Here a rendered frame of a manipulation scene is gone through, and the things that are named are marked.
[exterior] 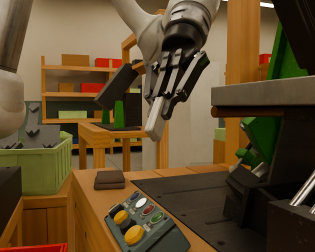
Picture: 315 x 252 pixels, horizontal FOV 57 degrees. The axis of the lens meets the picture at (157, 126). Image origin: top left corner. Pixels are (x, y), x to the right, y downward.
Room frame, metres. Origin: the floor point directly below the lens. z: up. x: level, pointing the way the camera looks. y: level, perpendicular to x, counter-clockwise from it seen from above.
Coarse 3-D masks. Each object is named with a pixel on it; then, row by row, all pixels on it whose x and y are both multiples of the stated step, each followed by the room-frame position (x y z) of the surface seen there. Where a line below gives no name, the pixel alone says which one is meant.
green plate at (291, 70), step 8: (280, 24) 0.43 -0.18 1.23; (280, 32) 0.43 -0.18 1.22; (280, 40) 0.43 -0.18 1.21; (272, 48) 0.45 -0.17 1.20; (280, 48) 0.44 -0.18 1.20; (288, 48) 0.43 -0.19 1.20; (272, 56) 0.45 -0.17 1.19; (280, 56) 0.44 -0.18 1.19; (288, 56) 0.43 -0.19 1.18; (272, 64) 0.45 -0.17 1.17; (280, 64) 0.45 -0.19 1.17; (288, 64) 0.43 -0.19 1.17; (296, 64) 0.42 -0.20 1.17; (272, 72) 0.45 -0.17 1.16; (280, 72) 0.45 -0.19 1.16; (288, 72) 0.43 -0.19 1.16; (296, 72) 0.42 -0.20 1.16; (304, 72) 0.41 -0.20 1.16
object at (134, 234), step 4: (132, 228) 0.40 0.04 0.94; (136, 228) 0.40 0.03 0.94; (140, 228) 0.40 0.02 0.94; (128, 232) 0.40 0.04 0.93; (132, 232) 0.39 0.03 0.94; (136, 232) 0.39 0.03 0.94; (140, 232) 0.39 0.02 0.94; (124, 236) 0.40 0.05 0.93; (128, 236) 0.39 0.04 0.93; (132, 236) 0.39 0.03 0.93; (136, 236) 0.39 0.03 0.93; (140, 236) 0.39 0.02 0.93; (128, 240) 0.39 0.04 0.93; (132, 240) 0.38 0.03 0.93; (136, 240) 0.38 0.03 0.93
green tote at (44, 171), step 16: (64, 144) 1.23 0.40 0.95; (0, 160) 1.02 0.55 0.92; (16, 160) 1.02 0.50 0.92; (32, 160) 1.03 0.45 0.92; (48, 160) 1.04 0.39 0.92; (64, 160) 1.24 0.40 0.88; (32, 176) 1.03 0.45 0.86; (48, 176) 1.04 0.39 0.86; (64, 176) 1.22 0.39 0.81; (32, 192) 1.03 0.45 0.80; (48, 192) 1.04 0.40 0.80
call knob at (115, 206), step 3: (114, 204) 0.50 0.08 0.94; (117, 204) 0.49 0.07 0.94; (120, 204) 0.50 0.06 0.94; (111, 207) 0.50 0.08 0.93; (114, 207) 0.49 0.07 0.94; (117, 207) 0.49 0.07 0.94; (120, 207) 0.49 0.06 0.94; (108, 210) 0.49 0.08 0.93; (111, 210) 0.49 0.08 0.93; (114, 210) 0.48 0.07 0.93; (117, 210) 0.48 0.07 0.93; (120, 210) 0.49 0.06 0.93; (108, 213) 0.49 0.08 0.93; (111, 213) 0.49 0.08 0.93; (114, 213) 0.48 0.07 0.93; (111, 216) 0.49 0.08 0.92
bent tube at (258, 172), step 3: (261, 162) 0.55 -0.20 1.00; (258, 165) 0.54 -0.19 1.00; (261, 165) 0.54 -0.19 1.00; (264, 165) 0.53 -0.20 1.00; (267, 165) 0.53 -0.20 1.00; (255, 168) 0.54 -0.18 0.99; (258, 168) 0.53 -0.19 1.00; (261, 168) 0.53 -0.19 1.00; (264, 168) 0.53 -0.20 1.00; (267, 168) 0.53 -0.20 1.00; (252, 171) 0.54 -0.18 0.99; (255, 171) 0.53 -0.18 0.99; (258, 171) 0.53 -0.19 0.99; (261, 171) 0.53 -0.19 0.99; (264, 171) 0.53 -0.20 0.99; (267, 171) 0.53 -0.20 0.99; (255, 174) 0.53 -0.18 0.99; (258, 174) 0.53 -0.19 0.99; (261, 174) 0.53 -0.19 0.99
